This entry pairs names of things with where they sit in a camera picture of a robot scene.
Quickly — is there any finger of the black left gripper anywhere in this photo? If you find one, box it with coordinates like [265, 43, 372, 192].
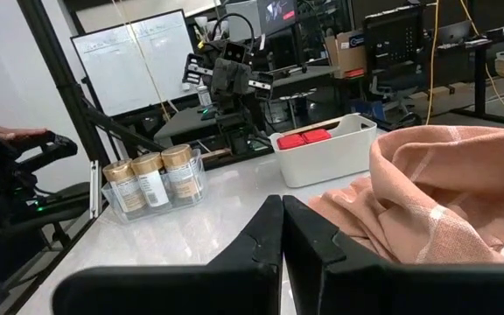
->
[248, 72, 275, 101]
[183, 54, 214, 87]

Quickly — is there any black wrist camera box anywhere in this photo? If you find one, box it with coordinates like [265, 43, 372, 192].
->
[221, 40, 249, 66]

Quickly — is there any clear plastic bin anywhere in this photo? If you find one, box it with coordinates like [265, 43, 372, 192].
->
[101, 148, 209, 225]

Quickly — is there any grey table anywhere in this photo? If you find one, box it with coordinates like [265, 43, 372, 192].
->
[152, 106, 222, 148]

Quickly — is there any yellow hanging cable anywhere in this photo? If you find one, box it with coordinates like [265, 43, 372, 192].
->
[458, 0, 504, 123]
[424, 0, 440, 127]

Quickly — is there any gold-lid sesame seasoning jar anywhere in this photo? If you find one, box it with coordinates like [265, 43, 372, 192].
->
[101, 157, 149, 220]
[160, 143, 206, 207]
[129, 151, 172, 211]

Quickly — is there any whiteboard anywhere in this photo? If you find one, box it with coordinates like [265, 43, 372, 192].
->
[70, 8, 197, 118]

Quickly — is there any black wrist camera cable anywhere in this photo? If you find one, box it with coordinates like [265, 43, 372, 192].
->
[210, 11, 256, 47]

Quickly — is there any computer monitor with red image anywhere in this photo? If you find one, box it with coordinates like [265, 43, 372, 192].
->
[255, 0, 299, 37]

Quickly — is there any black rig frame post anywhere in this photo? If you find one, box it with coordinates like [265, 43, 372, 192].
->
[15, 0, 117, 170]

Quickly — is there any white plastic bin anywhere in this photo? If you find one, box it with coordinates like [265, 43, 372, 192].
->
[269, 112, 379, 189]

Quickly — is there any silver frame rail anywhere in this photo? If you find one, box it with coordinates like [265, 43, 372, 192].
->
[88, 159, 102, 220]

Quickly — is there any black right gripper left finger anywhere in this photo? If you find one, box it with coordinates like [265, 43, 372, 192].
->
[52, 194, 284, 315]

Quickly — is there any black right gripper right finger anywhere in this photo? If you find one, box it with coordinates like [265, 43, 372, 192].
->
[282, 194, 504, 315]

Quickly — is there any black office chair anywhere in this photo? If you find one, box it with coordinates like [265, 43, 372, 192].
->
[362, 3, 426, 130]

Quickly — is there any person's hand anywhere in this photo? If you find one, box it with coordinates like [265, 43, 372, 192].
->
[0, 123, 48, 142]

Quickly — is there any black desk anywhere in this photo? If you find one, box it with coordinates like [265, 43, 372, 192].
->
[435, 26, 504, 127]

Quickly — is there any white bottle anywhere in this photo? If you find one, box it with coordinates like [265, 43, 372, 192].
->
[196, 85, 214, 109]

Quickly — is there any grey desk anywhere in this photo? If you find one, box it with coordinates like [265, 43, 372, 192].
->
[269, 64, 341, 100]

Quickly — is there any grey laptop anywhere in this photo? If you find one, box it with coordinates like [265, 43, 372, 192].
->
[437, 19, 473, 46]

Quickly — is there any pink cloth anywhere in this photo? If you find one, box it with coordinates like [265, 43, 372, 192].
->
[307, 125, 504, 265]

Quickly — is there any cardboard box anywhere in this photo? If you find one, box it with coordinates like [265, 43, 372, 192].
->
[324, 29, 368, 81]

